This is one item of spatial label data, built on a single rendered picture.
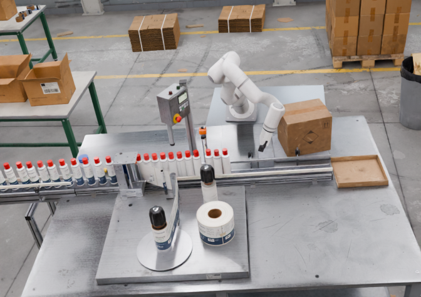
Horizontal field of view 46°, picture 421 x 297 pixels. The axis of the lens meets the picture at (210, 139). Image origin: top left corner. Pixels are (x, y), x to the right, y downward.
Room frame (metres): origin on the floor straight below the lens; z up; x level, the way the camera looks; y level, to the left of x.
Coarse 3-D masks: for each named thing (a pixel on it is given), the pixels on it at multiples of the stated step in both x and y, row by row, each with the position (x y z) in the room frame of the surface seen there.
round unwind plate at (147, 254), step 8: (152, 232) 2.02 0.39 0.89; (176, 232) 2.00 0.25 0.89; (184, 232) 1.99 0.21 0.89; (144, 240) 1.97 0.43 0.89; (152, 240) 1.96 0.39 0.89; (176, 240) 1.94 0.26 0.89; (184, 240) 1.93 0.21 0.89; (144, 248) 1.91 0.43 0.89; (152, 248) 1.90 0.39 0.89; (176, 248) 1.88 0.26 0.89; (184, 248) 1.87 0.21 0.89; (144, 256) 1.85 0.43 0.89; (152, 256) 1.84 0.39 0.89; (160, 256) 1.83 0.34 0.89; (168, 256) 1.83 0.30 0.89; (176, 256) 1.82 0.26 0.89; (184, 256) 1.81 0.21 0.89; (144, 264) 1.79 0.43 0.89; (152, 264) 1.78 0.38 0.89; (160, 264) 1.78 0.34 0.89; (168, 264) 1.77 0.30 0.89; (176, 264) 1.77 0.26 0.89
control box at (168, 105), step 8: (168, 88) 2.60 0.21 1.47; (184, 88) 2.59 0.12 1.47; (160, 96) 2.52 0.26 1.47; (168, 96) 2.51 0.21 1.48; (176, 96) 2.52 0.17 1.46; (160, 104) 2.52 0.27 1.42; (168, 104) 2.48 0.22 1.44; (176, 104) 2.51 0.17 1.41; (160, 112) 2.53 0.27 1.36; (168, 112) 2.49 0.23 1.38; (176, 112) 2.51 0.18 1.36; (184, 112) 2.56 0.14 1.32; (168, 120) 2.50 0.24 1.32; (176, 120) 2.50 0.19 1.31
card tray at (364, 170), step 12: (348, 156) 2.51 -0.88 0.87; (360, 156) 2.50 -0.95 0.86; (372, 156) 2.50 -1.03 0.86; (336, 168) 2.45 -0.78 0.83; (348, 168) 2.44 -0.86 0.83; (360, 168) 2.42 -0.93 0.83; (372, 168) 2.41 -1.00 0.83; (336, 180) 2.33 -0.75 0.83; (348, 180) 2.32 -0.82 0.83; (360, 180) 2.30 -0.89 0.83; (372, 180) 2.25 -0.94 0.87; (384, 180) 2.24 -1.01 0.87
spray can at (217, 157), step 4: (216, 152) 2.44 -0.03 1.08; (216, 156) 2.45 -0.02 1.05; (220, 156) 2.45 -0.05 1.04; (216, 160) 2.44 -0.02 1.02; (220, 160) 2.44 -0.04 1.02; (216, 164) 2.44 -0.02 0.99; (220, 164) 2.44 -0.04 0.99; (216, 168) 2.44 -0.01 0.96; (220, 168) 2.44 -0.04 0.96; (216, 172) 2.44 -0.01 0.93; (220, 172) 2.44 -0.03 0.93
